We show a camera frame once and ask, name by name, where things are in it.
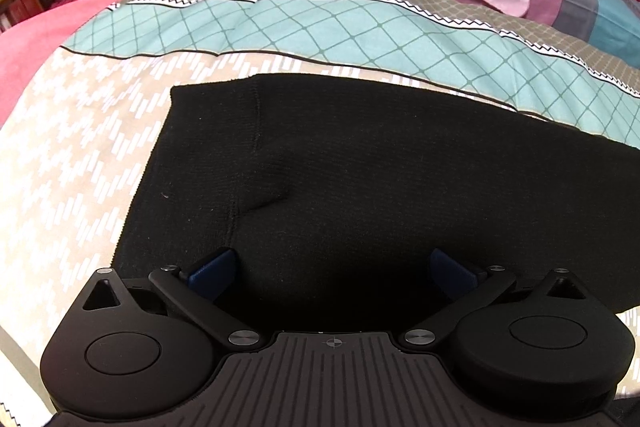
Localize black pants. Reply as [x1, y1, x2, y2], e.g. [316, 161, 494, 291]
[111, 73, 640, 315]

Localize blue grey striped cloth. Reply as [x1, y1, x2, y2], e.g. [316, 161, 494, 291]
[542, 0, 640, 70]

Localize beige teal patterned bedsheet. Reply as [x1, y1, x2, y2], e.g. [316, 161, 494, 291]
[0, 0, 640, 427]

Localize coral pink blanket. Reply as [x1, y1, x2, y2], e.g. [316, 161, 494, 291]
[0, 0, 136, 128]

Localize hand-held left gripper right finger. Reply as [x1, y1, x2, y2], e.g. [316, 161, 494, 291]
[403, 248, 592, 351]

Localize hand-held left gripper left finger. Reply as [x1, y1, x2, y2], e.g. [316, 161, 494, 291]
[80, 247, 261, 351]

